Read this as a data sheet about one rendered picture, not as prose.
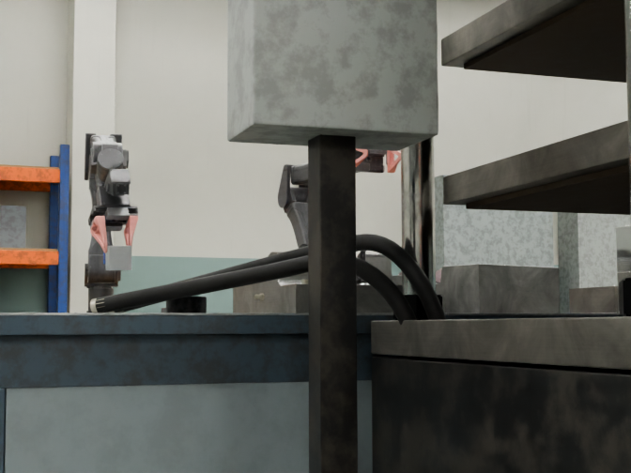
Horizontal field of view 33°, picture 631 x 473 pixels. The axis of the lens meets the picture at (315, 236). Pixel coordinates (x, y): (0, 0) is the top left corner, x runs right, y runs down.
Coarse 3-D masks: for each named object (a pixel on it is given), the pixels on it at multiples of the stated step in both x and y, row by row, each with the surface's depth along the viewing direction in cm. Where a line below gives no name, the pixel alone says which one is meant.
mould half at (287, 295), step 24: (384, 264) 230; (240, 288) 250; (264, 288) 231; (288, 288) 214; (360, 288) 214; (240, 312) 249; (264, 312) 230; (288, 312) 214; (360, 312) 214; (384, 312) 215
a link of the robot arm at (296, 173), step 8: (288, 168) 301; (296, 168) 299; (304, 168) 295; (288, 176) 301; (296, 176) 298; (304, 176) 295; (280, 184) 304; (288, 184) 300; (296, 184) 301; (304, 184) 301; (280, 192) 304; (288, 192) 300; (280, 200) 304; (288, 200) 300
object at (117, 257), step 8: (112, 248) 230; (120, 248) 231; (128, 248) 231; (104, 256) 235; (112, 256) 230; (120, 256) 231; (128, 256) 231; (104, 264) 236; (112, 264) 230; (120, 264) 230; (128, 264) 231
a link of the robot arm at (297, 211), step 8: (296, 192) 302; (304, 192) 303; (296, 200) 302; (304, 200) 303; (288, 208) 301; (296, 208) 299; (304, 208) 300; (288, 216) 302; (296, 216) 298; (304, 216) 298; (296, 224) 298; (304, 224) 297; (296, 232) 298; (304, 232) 295; (304, 240) 294
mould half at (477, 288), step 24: (480, 264) 230; (456, 288) 235; (480, 288) 229; (504, 288) 234; (528, 288) 238; (552, 288) 243; (456, 312) 234; (480, 312) 229; (504, 312) 233; (528, 312) 238; (552, 312) 243
